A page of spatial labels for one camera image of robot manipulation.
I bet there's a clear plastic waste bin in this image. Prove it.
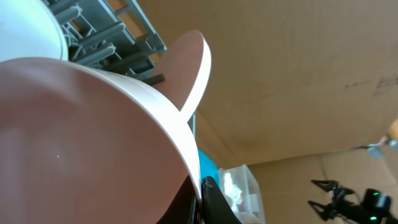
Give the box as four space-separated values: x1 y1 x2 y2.
218 164 266 224

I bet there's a grey-white small bowl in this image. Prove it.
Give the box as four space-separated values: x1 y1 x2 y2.
1 0 68 62

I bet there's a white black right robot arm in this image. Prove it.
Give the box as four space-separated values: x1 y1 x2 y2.
201 176 397 224

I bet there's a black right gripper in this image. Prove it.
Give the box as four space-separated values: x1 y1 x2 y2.
308 180 366 222

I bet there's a white round plate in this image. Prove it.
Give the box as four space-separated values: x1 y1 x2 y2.
152 30 211 121

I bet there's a grey plastic dishwasher rack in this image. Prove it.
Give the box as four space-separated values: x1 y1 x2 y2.
45 0 195 144

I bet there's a pink bowl with food scraps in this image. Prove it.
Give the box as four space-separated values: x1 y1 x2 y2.
1 58 201 223

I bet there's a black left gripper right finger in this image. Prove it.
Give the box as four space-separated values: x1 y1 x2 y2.
201 176 241 224

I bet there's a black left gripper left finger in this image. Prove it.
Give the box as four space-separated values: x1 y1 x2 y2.
157 176 197 224

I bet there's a teal plastic serving tray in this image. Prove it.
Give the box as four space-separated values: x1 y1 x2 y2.
198 148 220 185

